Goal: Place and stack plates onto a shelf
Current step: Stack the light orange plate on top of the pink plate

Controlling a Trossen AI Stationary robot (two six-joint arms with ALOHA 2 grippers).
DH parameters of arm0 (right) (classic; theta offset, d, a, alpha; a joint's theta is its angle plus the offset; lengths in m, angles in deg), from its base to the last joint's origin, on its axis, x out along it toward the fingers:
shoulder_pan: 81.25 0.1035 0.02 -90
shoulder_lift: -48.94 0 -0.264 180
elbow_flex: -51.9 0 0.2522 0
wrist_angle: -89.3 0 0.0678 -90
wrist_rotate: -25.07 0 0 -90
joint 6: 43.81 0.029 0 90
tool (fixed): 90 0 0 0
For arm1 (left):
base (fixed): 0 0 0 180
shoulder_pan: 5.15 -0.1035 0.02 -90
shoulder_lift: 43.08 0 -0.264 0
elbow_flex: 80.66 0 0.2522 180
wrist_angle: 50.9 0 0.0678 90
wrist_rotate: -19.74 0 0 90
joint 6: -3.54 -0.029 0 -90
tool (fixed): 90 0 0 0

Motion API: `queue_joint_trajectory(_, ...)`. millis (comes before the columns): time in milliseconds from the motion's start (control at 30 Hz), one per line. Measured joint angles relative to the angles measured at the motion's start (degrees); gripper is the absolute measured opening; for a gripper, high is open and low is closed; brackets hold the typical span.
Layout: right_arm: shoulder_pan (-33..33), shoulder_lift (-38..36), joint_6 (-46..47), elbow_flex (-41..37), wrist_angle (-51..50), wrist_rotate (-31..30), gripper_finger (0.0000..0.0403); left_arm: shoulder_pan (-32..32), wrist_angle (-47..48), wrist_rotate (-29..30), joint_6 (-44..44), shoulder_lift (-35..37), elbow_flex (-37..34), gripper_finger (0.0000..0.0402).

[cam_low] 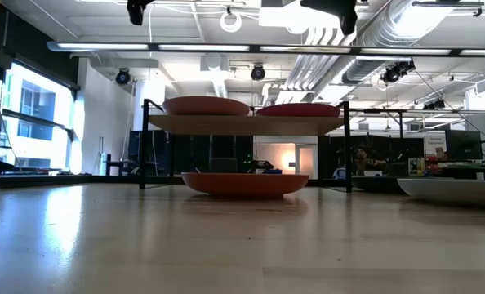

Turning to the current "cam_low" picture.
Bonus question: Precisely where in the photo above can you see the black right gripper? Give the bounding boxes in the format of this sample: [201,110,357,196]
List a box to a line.
[299,0,358,36]

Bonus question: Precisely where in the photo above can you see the magenta plate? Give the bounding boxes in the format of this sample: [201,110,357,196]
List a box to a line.
[255,102,341,118]

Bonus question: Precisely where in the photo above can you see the salmon pink plate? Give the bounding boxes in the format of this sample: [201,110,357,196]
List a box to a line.
[162,97,251,117]

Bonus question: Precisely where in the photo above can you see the dark grey plate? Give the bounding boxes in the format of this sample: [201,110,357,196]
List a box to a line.
[350,175,409,194]

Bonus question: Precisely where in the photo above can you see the dark orange plate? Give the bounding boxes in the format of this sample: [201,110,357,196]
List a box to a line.
[180,171,310,200]

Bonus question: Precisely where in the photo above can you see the light grey plate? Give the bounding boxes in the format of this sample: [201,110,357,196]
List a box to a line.
[396,177,485,207]

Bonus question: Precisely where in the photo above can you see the wooden shelf black metal legs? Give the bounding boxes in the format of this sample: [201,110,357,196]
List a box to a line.
[139,97,354,193]

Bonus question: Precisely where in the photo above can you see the long linear ceiling light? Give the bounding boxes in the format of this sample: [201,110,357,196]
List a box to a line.
[46,40,485,57]

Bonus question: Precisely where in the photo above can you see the black ceiling spotlight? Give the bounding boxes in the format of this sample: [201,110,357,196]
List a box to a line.
[380,60,416,85]
[114,68,131,86]
[421,98,447,110]
[250,64,266,82]

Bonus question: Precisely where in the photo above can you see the black partition panel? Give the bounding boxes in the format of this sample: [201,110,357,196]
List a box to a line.
[127,129,255,176]

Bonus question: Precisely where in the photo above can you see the black display screen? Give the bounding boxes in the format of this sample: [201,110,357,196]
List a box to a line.
[444,129,483,161]

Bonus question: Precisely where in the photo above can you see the silver ventilation duct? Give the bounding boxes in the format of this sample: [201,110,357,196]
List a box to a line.
[340,0,458,85]

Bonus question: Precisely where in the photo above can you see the white ring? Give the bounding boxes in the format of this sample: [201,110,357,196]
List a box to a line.
[219,10,243,33]

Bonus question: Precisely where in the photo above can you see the black aluminium table frame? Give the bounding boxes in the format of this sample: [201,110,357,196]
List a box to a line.
[0,173,485,189]

